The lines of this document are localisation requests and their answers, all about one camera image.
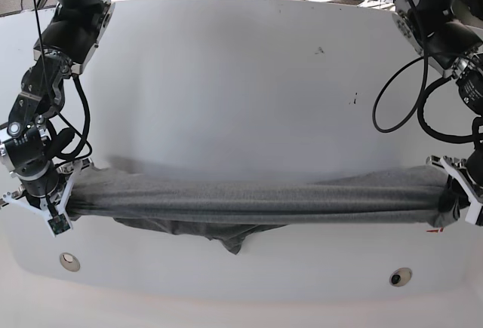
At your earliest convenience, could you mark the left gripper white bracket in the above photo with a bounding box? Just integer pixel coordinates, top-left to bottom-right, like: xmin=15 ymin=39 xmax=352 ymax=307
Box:
xmin=426 ymin=155 xmax=482 ymax=228

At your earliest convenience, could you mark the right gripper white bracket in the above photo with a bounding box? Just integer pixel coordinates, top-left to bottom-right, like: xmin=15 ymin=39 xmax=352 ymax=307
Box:
xmin=1 ymin=158 xmax=94 ymax=222

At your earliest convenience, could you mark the grey T-shirt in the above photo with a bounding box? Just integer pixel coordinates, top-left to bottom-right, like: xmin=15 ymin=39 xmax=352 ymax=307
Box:
xmin=67 ymin=166 xmax=450 ymax=254

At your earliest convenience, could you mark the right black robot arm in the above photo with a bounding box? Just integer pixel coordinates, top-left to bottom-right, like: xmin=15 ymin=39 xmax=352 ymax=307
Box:
xmin=1 ymin=0 xmax=114 ymax=235

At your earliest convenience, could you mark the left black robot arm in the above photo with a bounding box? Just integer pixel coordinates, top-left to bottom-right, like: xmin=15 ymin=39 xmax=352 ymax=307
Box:
xmin=394 ymin=0 xmax=482 ymax=225

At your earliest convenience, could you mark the left round table grommet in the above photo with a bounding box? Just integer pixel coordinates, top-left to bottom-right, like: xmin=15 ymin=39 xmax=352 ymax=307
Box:
xmin=59 ymin=253 xmax=81 ymax=272

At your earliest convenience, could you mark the round table grommet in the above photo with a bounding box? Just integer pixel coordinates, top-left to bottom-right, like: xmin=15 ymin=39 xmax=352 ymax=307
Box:
xmin=59 ymin=253 xmax=81 ymax=272
xmin=389 ymin=267 xmax=413 ymax=287

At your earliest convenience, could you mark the right round table grommet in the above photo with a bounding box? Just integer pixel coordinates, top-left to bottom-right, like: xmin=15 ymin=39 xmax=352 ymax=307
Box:
xmin=389 ymin=267 xmax=413 ymax=287

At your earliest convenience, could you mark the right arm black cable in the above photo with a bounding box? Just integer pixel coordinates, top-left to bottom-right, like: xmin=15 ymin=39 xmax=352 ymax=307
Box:
xmin=28 ymin=0 xmax=94 ymax=163

